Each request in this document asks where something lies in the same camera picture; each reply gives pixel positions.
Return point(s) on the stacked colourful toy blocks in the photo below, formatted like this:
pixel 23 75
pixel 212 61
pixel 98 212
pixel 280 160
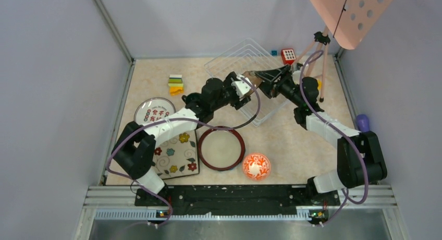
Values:
pixel 176 85

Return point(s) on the round white plate red lettering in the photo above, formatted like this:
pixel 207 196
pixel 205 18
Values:
pixel 153 109

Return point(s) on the brown speckled ceramic bowl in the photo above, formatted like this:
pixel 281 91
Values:
pixel 253 78

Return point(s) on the white wire dish rack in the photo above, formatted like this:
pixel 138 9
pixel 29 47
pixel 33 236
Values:
pixel 246 56

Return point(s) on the pink perforated board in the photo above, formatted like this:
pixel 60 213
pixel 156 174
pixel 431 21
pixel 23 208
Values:
pixel 350 20

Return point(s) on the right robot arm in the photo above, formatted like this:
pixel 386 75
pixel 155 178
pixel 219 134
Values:
pixel 360 160

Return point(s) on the pink tripod stand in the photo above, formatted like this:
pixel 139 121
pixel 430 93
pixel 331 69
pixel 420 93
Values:
pixel 322 40

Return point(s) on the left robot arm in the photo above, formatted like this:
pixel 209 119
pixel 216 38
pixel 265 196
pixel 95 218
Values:
pixel 136 145

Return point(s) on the square floral ceramic plate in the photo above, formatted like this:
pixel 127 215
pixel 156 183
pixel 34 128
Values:
pixel 177 157

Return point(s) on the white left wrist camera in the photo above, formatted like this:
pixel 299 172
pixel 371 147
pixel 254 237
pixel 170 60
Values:
pixel 243 88

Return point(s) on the yellow toy block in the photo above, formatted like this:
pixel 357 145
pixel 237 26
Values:
pixel 319 84

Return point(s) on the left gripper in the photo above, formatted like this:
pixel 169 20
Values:
pixel 237 102

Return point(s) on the orange patterned white bowl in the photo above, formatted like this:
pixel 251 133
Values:
pixel 256 166

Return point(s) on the red-rimmed cream round plate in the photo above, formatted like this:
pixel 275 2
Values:
pixel 221 150

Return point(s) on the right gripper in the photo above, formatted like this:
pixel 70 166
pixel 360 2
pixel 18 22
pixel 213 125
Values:
pixel 271 88

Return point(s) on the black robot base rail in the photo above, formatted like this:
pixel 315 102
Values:
pixel 286 195

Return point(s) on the red toy calculator block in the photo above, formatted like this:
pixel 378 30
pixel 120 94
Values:
pixel 288 56

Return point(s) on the purple handle tool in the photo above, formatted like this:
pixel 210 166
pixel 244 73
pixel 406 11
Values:
pixel 363 123

